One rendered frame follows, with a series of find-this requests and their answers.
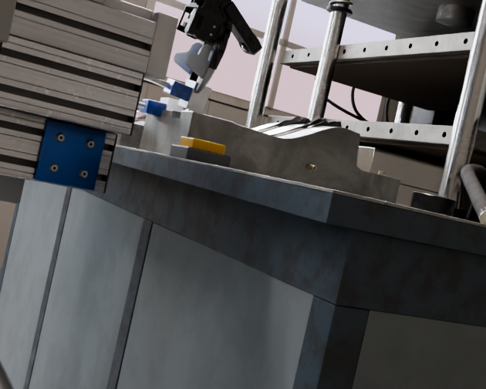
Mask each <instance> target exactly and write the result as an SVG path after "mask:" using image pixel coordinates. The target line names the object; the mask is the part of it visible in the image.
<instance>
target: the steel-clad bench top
mask: <svg viewBox="0 0 486 389"><path fill-rule="evenodd" d="M116 147H122V148H126V149H130V150H133V151H139V152H144V153H148V154H154V155H158V156H161V157H169V158H172V159H176V160H180V161H186V162H190V163H194V164H200V165H204V166H208V167H215V168H219V169H222V170H226V171H233V172H237V173H240V174H247V175H251V176H255V177H259V178H265V179H269V180H273V181H280V182H283V183H287V184H293V185H298V186H301V187H305V188H311V189H316V190H320V191H326V192H330V193H333V194H338V195H343V196H347V197H351V198H357V199H361V200H364V201H371V202H374V203H378V204H382V205H388V206H391V207H395V208H402V209H405V210H408V211H415V212H419V213H422V214H426V215H432V216H436V217H439V218H446V219H450V220H453V221H456V222H463V223H467V224H470V225H476V226H480V227H484V228H486V225H485V224H481V223H478V222H472V221H468V220H464V219H461V218H455V217H451V216H447V215H443V214H438V213H434V212H430V211H424V210H420V209H417V208H411V207H407V206H403V205H398V204H394V203H390V202H389V201H381V200H377V199H373V198H367V197H363V196H360V195H356V194H350V193H346V192H343V191H339V190H336V189H335V190H333V189H329V188H322V187H318V186H314V185H310V184H303V183H301V182H295V181H289V180H285V179H281V178H274V177H270V176H268V175H262V174H255V173H251V172H247V171H242V170H236V169H232V168H229V167H222V166H218V165H213V164H207V163H203V162H199V161H192V160H188V159H184V158H180V157H173V156H169V155H166V154H160V153H156V152H150V151H144V150H141V149H136V148H132V147H124V146H121V145H117V144H116Z"/></svg>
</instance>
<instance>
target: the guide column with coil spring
mask: <svg viewBox="0 0 486 389"><path fill-rule="evenodd" d="M332 5H338V6H342V7H345V8H349V4H346V3H340V2H336V3H333V4H332ZM346 16H347V14H346V13H345V12H341V11H337V10H332V11H331V12H330V17H329V23H328V26H327V30H326V36H325V40H324V43H323V48H322V54H321V57H320V60H319V67H318V71H317V74H316V81H315V85H314V88H313V92H312V98H311V102H310V105H309V112H308V116H307V118H309V119H310V120H312V119H313V118H314V117H315V116H320V118H321V119H323V118H324V115H325V111H326V105H327V101H328V98H329V91H330V88H331V84H332V78H333V74H334V71H335V67H336V60H337V56H338V52H339V46H340V43H341V40H342V36H343V30H344V26H345V22H346Z"/></svg>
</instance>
